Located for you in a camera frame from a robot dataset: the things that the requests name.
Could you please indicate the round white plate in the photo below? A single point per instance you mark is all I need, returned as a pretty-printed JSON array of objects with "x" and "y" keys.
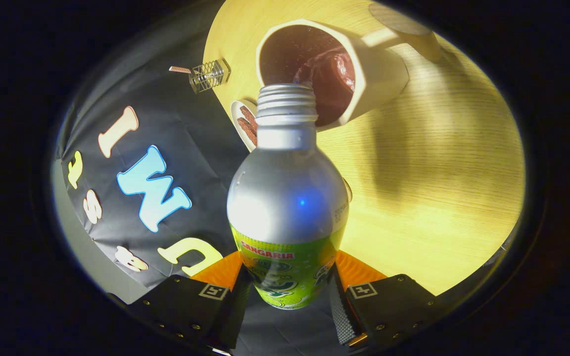
[{"x": 234, "y": 111}]

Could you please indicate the silver green juice bottle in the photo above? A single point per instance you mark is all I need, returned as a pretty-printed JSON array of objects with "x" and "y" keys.
[{"x": 285, "y": 198}]

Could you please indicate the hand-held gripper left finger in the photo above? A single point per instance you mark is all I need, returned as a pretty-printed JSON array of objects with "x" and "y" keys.
[{"x": 235, "y": 311}]

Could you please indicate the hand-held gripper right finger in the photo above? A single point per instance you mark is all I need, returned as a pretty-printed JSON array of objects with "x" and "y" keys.
[{"x": 342, "y": 311}]

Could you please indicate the brown meat slice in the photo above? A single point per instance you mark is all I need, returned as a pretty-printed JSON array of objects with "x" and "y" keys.
[
  {"x": 247, "y": 132},
  {"x": 249, "y": 117}
]

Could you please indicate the striped straw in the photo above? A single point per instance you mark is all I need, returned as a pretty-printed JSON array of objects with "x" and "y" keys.
[{"x": 180, "y": 69}]

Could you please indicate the wooden table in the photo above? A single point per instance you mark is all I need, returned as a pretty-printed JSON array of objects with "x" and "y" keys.
[{"x": 438, "y": 198}]

